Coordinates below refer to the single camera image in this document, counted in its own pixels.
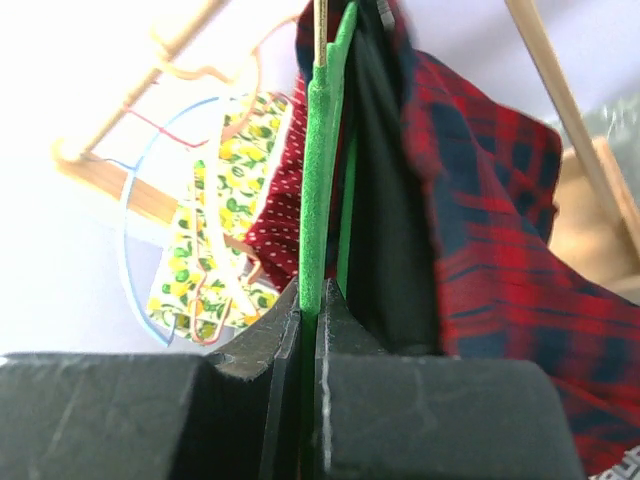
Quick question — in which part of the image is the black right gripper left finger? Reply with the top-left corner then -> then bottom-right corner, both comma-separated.
1,283 -> 300,480

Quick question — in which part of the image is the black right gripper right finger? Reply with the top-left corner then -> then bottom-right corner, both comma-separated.
314,280 -> 584,479

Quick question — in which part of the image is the pink wire hanger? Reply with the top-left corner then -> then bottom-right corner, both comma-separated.
122,94 -> 289,346

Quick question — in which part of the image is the blue plastic hanger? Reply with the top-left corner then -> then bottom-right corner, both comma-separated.
115,94 -> 231,348

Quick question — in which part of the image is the lemon print garment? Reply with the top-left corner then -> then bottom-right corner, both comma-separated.
147,92 -> 294,344

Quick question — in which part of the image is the red polka dot garment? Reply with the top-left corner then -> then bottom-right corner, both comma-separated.
245,76 -> 307,291

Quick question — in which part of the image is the red plaid skirt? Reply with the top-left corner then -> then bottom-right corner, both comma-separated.
294,0 -> 640,480

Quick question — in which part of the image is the green velvet hanger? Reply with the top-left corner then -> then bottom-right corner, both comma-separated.
298,1 -> 357,479

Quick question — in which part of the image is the beige wooden hanger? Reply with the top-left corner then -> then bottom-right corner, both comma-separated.
149,1 -> 299,88

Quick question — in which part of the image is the wooden clothes rack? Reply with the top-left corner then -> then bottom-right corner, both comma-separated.
52,0 -> 640,301

